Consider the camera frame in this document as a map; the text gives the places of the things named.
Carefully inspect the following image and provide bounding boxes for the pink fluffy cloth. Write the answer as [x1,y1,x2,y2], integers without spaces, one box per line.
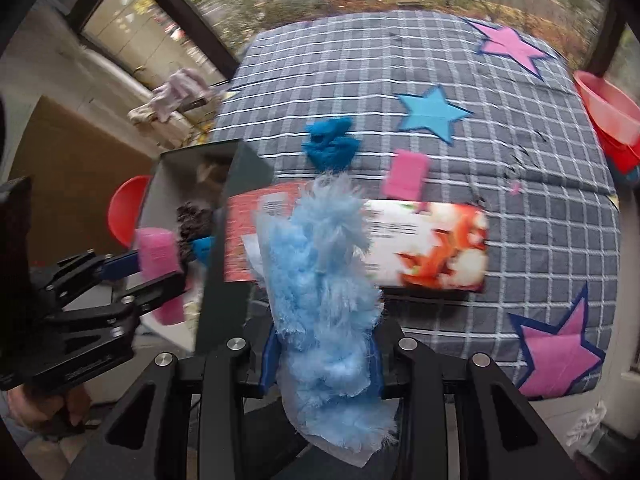
[382,149,430,202]
[135,227,190,327]

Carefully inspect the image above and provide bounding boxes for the person's left hand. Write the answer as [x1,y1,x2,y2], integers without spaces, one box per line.
[7,387,94,437]

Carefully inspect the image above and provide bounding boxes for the red bucket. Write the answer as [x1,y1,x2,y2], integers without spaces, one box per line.
[597,130,640,177]

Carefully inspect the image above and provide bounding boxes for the white rag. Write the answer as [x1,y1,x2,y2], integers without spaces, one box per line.
[565,402,609,454]

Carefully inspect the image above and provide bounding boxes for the grey checkered star tablecloth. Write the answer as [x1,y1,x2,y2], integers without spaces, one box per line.
[207,9,622,401]

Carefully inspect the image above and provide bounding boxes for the red plastic chair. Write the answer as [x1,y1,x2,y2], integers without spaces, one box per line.
[109,176,154,257]

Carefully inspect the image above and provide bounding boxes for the grey storage box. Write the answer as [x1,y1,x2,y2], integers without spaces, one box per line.
[135,139,275,357]

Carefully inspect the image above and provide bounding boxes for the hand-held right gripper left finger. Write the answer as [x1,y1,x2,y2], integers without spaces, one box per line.
[65,317,284,480]

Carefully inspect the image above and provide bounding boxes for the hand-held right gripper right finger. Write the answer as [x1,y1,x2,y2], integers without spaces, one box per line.
[367,317,584,480]

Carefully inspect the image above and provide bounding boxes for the leopard print cloth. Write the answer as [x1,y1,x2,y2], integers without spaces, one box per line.
[175,201,217,262]

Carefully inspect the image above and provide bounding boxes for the pale pink cloth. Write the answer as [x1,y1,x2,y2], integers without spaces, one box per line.
[152,67,214,124]

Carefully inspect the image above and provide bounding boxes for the dark window frame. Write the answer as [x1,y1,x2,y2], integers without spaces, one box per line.
[131,0,242,80]

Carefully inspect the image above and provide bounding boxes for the pink plastic basin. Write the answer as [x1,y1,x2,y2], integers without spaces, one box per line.
[572,71,640,147]

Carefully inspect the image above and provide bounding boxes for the light blue fluffy cloth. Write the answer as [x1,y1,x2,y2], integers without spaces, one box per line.
[255,172,399,469]

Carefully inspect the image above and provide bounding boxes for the beige cloth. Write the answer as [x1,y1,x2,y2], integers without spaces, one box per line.
[127,102,162,124]

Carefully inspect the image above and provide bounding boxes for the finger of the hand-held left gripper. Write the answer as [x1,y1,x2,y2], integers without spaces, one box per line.
[30,249,142,306]
[47,270,189,342]

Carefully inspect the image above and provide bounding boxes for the small blue fluffy cloth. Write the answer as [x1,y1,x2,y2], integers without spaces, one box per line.
[302,117,359,172]

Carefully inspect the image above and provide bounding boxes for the brown cardboard panel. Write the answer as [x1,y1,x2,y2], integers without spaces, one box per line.
[10,95,167,272]

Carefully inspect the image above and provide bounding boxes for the teal blue cloth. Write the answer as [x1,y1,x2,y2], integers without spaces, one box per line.
[192,237,216,267]

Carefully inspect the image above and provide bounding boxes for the pink printed packet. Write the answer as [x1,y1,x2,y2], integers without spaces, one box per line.
[224,182,490,293]

